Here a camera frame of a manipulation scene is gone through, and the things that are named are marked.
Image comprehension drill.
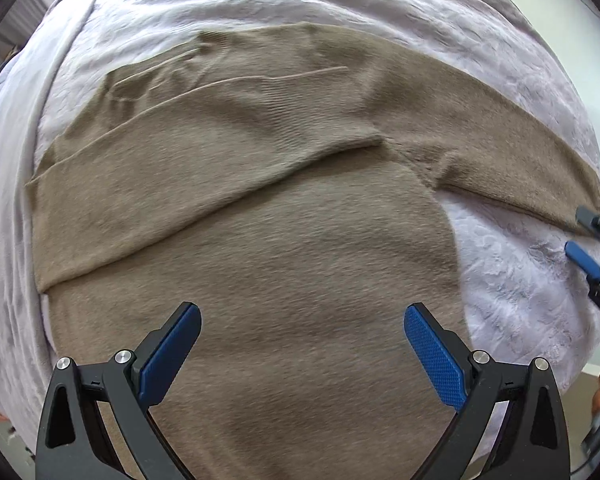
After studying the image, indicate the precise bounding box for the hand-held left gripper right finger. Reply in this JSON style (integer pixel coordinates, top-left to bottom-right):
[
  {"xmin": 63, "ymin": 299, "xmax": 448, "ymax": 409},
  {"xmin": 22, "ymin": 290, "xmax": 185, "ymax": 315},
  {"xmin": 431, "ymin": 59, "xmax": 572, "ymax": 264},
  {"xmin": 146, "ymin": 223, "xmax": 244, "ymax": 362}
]
[{"xmin": 403, "ymin": 302, "xmax": 572, "ymax": 480}]

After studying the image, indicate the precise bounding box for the taupe knitted sweater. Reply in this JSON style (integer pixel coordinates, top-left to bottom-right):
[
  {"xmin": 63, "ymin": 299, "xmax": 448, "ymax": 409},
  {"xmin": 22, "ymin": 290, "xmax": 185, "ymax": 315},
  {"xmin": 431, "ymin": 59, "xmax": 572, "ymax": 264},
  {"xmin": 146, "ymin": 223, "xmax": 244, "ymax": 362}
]
[{"xmin": 25, "ymin": 22, "xmax": 600, "ymax": 480}]

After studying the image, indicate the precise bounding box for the grey duvet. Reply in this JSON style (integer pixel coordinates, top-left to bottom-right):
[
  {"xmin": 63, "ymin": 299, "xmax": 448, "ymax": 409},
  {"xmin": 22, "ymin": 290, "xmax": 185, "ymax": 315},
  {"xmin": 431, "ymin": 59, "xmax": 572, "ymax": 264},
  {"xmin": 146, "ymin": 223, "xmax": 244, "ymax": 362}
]
[{"xmin": 0, "ymin": 0, "xmax": 116, "ymax": 271}]

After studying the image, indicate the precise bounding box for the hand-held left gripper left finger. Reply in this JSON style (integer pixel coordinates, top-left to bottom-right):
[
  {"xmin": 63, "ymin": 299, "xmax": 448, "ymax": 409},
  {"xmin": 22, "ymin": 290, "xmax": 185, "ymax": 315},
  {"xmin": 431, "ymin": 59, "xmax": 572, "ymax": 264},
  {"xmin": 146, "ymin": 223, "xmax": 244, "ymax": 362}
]
[{"xmin": 35, "ymin": 301, "xmax": 202, "ymax": 480}]

